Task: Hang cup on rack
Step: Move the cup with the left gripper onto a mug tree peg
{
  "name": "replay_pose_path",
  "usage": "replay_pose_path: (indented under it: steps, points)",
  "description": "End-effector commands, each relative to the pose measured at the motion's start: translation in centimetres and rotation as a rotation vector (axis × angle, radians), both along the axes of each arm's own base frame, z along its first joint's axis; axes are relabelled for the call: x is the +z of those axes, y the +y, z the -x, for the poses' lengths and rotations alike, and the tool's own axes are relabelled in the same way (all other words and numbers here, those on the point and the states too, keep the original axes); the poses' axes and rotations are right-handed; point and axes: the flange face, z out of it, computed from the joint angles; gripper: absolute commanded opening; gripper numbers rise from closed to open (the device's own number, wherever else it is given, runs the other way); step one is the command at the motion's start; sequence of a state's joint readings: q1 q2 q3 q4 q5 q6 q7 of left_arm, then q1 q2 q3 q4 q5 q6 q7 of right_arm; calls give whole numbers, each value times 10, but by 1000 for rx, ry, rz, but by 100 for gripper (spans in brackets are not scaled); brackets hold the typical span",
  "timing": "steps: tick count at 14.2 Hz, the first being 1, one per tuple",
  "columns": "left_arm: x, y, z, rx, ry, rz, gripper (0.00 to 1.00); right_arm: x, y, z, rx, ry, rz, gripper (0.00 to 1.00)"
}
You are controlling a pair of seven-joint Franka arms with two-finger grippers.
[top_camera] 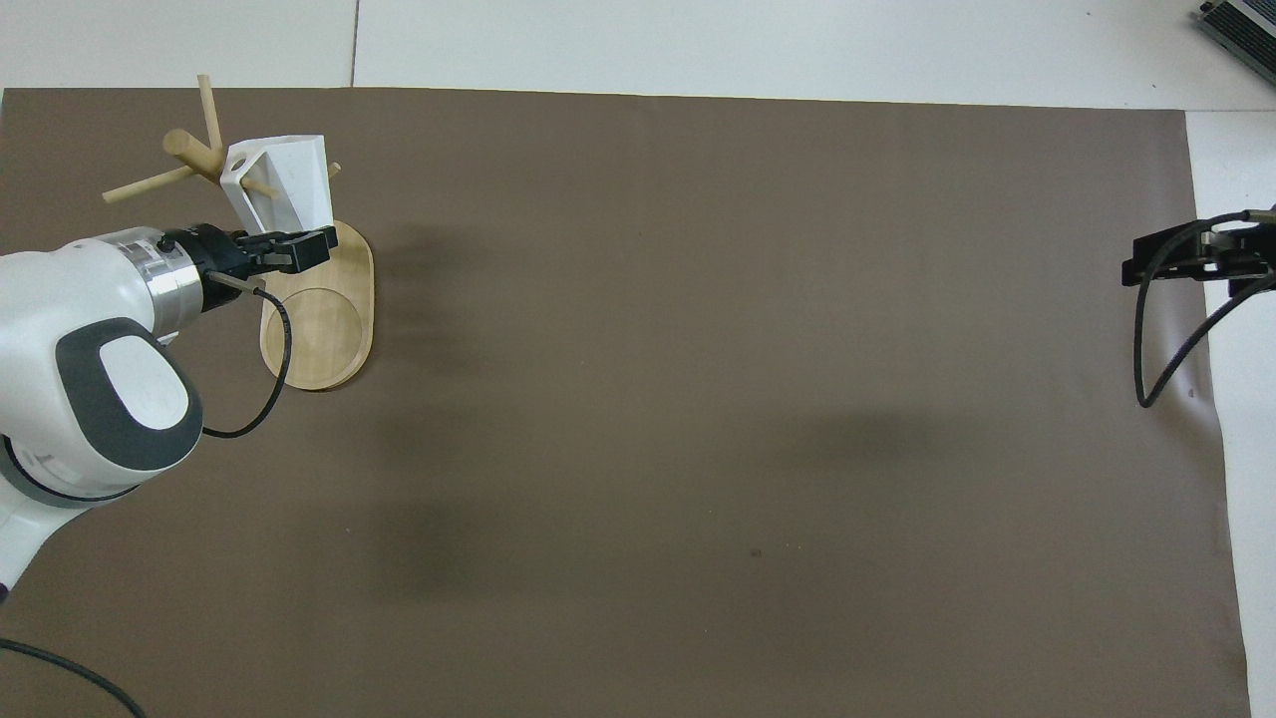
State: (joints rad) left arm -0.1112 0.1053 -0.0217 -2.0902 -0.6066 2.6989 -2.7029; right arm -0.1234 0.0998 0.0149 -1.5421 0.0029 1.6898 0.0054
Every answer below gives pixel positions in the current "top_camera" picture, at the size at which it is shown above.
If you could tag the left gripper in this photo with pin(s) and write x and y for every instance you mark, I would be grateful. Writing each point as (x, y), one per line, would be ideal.
(214, 261)

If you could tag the white cup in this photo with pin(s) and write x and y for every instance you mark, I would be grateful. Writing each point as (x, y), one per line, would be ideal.
(294, 179)

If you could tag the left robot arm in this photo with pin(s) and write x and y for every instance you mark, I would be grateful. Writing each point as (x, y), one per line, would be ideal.
(60, 299)

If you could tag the wooden cup rack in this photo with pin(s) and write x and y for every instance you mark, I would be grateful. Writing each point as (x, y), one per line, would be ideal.
(319, 339)

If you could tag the grey metal device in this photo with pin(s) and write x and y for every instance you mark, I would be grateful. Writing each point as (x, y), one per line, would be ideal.
(1241, 28)

